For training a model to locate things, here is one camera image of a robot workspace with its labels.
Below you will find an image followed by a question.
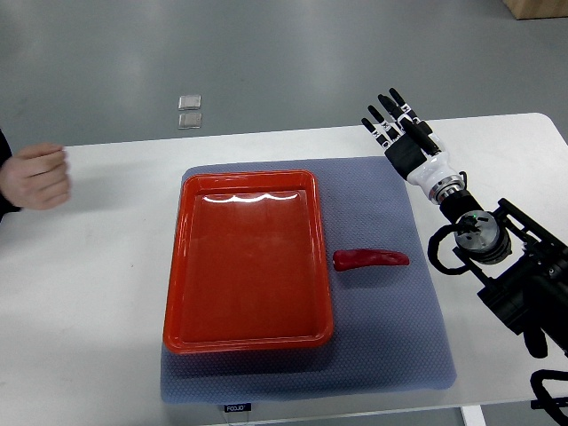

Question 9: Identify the upper metal floor plate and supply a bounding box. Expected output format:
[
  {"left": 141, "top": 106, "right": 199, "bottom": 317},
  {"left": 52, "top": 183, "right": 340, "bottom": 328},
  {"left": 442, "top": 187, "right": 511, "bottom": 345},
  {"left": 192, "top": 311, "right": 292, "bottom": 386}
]
[{"left": 177, "top": 94, "right": 201, "bottom": 111}]

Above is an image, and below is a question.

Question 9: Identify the grey blue mat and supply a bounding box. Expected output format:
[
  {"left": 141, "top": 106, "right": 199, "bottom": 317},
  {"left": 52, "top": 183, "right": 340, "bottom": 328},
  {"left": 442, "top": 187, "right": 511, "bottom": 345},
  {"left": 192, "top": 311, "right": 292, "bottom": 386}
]
[{"left": 161, "top": 156, "right": 456, "bottom": 405}]

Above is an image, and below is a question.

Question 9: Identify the cardboard box corner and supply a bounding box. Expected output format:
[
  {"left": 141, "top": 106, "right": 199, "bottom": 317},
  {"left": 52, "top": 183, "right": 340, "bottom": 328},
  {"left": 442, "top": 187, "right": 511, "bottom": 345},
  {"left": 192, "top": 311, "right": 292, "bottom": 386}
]
[{"left": 503, "top": 0, "right": 567, "bottom": 20}]

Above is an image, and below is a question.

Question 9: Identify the person's bare hand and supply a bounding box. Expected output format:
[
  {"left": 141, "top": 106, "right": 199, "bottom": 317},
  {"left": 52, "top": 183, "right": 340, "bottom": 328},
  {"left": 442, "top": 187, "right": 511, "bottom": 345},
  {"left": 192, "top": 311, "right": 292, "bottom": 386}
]
[{"left": 12, "top": 143, "right": 71, "bottom": 210}]

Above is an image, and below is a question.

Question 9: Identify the red plastic tray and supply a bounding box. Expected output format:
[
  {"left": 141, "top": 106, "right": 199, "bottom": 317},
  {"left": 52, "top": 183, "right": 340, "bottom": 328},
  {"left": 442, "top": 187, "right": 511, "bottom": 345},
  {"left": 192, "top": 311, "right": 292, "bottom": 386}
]
[{"left": 163, "top": 170, "right": 334, "bottom": 355}]

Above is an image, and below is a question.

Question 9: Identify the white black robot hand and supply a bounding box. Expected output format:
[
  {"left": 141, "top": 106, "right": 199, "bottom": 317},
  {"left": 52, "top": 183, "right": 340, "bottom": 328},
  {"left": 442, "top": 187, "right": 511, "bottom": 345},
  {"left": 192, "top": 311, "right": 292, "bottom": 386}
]
[{"left": 361, "top": 88, "right": 458, "bottom": 186}]

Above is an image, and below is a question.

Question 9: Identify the black cable loop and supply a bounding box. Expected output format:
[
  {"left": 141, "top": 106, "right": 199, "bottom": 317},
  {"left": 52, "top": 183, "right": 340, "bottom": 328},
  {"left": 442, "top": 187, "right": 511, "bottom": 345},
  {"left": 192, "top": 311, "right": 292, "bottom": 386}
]
[{"left": 530, "top": 368, "right": 568, "bottom": 426}]

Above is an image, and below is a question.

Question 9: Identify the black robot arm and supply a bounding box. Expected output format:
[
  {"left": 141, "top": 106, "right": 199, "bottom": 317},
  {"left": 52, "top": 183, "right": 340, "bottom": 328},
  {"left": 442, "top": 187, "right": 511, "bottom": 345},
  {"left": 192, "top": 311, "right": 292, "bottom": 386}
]
[{"left": 361, "top": 88, "right": 567, "bottom": 359}]

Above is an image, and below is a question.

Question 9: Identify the dark sleeve forearm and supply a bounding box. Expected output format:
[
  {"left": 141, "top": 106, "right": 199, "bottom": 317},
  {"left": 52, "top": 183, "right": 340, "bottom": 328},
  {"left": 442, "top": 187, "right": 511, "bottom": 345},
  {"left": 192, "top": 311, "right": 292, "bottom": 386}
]
[{"left": 1, "top": 133, "right": 21, "bottom": 218}]

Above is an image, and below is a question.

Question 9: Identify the red pepper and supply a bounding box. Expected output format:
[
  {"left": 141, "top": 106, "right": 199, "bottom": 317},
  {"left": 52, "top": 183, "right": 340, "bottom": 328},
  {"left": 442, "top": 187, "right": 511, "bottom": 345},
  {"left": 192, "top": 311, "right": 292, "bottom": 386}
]
[{"left": 332, "top": 248, "right": 410, "bottom": 272}]

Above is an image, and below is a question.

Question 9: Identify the white table leg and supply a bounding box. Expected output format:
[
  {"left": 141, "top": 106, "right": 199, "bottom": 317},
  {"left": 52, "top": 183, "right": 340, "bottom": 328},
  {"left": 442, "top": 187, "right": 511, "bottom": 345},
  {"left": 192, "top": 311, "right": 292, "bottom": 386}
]
[{"left": 460, "top": 405, "right": 486, "bottom": 426}]

